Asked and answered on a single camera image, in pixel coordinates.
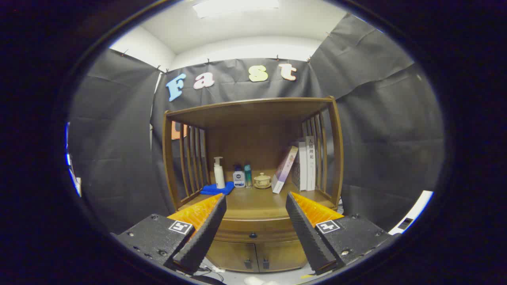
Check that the ceiling light panel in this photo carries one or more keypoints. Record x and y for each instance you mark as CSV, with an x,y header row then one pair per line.
x,y
235,7

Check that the patterned book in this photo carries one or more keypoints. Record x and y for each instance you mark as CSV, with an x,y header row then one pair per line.
x,y
296,174

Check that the white bottle with blue cap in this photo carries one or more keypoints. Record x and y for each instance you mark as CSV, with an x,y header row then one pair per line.
x,y
239,179

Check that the blue cloth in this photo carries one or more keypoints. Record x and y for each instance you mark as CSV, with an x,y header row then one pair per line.
x,y
216,189

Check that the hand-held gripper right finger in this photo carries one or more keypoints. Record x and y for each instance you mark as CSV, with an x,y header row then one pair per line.
x,y
307,233

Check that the purple book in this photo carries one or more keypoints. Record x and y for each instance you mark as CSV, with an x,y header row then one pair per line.
x,y
284,170

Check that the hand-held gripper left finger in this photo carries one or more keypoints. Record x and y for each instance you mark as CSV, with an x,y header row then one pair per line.
x,y
206,231

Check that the white pump bottle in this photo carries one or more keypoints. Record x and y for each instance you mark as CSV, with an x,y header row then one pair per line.
x,y
219,176

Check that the white device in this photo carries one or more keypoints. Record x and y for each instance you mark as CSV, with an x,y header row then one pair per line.
x,y
414,211

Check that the wooden cabinet door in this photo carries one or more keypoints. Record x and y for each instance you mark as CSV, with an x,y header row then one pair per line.
x,y
281,255
231,255

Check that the cream lidded tea bowl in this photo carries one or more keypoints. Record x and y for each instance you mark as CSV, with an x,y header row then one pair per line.
x,y
262,181

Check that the wooden countertop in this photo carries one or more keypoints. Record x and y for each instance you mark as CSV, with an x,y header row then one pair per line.
x,y
253,202

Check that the brown wooden cabinet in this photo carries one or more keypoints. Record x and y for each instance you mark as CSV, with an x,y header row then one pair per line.
x,y
253,114

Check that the brown wooden drawer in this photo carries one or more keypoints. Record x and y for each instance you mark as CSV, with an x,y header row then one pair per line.
x,y
263,227

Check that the clear blue bottle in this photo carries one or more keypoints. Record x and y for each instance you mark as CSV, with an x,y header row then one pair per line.
x,y
248,176

